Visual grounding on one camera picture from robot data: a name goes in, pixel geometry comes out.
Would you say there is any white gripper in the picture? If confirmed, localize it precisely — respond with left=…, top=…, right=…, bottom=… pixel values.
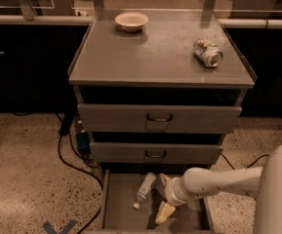
left=155, top=174, right=188, bottom=224

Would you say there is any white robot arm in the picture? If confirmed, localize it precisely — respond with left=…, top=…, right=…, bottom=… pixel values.
left=155, top=145, right=282, bottom=234

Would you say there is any bottom grey drawer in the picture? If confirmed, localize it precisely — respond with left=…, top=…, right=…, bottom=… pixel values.
left=99, top=170, right=215, bottom=234

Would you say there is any grey drawer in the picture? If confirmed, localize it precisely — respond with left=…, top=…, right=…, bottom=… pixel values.
left=78, top=103, right=241, bottom=134
left=99, top=170, right=215, bottom=234
left=90, top=142, right=222, bottom=165

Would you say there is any middle grey drawer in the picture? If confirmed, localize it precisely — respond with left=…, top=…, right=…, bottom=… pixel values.
left=90, top=142, right=222, bottom=165

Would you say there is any top grey drawer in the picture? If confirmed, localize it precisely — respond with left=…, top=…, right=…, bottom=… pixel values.
left=78, top=103, right=241, bottom=134

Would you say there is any grey drawer cabinet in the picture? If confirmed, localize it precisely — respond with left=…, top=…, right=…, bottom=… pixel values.
left=67, top=8, right=258, bottom=234

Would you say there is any blue tape cross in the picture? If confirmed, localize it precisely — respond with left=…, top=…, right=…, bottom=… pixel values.
left=42, top=220, right=78, bottom=234

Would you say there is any blue power box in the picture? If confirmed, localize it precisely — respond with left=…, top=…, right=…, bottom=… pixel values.
left=76, top=133, right=90, bottom=154

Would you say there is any crushed soda can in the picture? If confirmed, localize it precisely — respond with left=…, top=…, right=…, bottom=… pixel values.
left=193, top=38, right=223, bottom=68

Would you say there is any white bowl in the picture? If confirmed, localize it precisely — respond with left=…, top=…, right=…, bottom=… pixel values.
left=115, top=12, right=149, bottom=32

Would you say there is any black floor cable right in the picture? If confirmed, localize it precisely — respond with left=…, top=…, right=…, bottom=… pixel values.
left=221, top=152, right=270, bottom=171

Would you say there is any black floor cable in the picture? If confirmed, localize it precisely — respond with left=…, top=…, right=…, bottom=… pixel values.
left=54, top=112, right=104, bottom=234
left=221, top=152, right=270, bottom=171

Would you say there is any black floor cable left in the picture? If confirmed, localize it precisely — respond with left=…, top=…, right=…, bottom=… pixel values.
left=54, top=112, right=104, bottom=234

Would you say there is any white horizontal rail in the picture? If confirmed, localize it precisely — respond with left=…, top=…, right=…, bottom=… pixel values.
left=0, top=15, right=282, bottom=29

